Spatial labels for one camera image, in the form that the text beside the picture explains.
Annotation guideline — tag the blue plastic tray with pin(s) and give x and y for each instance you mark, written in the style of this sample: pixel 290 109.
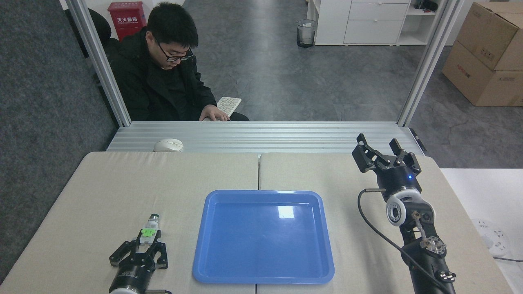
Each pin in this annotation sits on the blue plastic tray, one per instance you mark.
pixel 263 241

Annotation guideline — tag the green and white switch part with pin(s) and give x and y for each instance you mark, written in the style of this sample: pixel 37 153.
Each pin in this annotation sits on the green and white switch part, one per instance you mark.
pixel 149 229

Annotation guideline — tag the ribbed aluminium bench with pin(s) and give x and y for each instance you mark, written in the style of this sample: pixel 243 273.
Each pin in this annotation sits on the ribbed aluminium bench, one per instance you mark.
pixel 265 136

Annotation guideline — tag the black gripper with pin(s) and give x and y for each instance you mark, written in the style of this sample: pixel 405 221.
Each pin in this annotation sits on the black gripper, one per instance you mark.
pixel 398 179
pixel 130 277

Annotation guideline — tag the white computer mouse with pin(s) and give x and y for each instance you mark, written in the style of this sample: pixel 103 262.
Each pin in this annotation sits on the white computer mouse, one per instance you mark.
pixel 167 145

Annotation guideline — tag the white drawer cabinet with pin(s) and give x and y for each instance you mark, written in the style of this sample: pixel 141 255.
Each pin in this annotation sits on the white drawer cabinet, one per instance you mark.
pixel 367 22

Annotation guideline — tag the black office chair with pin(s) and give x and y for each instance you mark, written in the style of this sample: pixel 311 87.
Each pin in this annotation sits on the black office chair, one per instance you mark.
pixel 100 24

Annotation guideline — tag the red fire extinguisher box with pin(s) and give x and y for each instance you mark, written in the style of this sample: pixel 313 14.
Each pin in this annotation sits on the red fire extinguisher box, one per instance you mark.
pixel 124 18

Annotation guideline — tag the silver aluminium post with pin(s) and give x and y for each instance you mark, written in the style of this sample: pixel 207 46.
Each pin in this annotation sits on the silver aluminium post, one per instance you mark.
pixel 100 61
pixel 429 61

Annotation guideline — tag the large cardboard box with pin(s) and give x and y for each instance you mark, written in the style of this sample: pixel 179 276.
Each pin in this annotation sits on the large cardboard box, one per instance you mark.
pixel 474 79

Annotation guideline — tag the small cardboard box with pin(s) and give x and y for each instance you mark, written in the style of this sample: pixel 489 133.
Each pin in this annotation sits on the small cardboard box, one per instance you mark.
pixel 490 32

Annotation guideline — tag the grey trash bin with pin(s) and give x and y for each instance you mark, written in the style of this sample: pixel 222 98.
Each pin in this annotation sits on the grey trash bin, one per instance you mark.
pixel 306 32

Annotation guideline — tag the white power strip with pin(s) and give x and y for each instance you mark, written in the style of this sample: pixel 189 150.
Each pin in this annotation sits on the white power strip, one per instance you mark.
pixel 492 237

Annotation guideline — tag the black bench bracket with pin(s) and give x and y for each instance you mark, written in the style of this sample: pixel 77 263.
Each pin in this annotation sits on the black bench bracket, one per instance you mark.
pixel 419 139

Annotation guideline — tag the white keyboard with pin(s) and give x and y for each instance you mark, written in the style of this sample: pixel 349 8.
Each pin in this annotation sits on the white keyboard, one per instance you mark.
pixel 229 105

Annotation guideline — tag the person's left hand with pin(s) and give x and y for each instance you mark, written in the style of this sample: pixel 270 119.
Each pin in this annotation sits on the person's left hand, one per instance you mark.
pixel 213 113

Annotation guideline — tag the person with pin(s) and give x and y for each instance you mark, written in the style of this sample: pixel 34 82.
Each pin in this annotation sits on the person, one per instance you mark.
pixel 159 85

